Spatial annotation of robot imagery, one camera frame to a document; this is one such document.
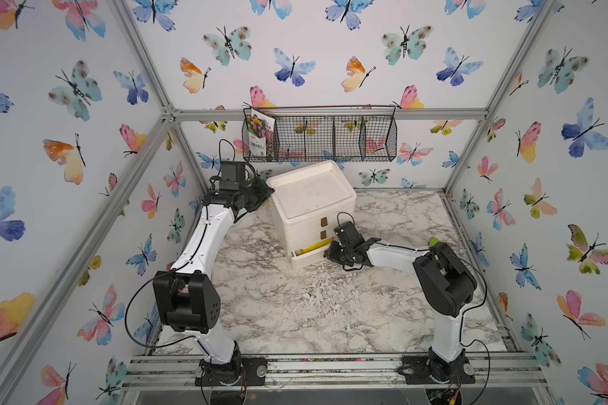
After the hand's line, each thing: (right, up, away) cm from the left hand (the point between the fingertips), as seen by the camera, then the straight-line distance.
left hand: (276, 187), depth 84 cm
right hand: (+18, -22, +12) cm, 31 cm away
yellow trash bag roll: (+14, -20, +10) cm, 27 cm away
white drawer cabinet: (+10, -6, +1) cm, 11 cm away
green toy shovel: (+60, -20, +18) cm, 66 cm away
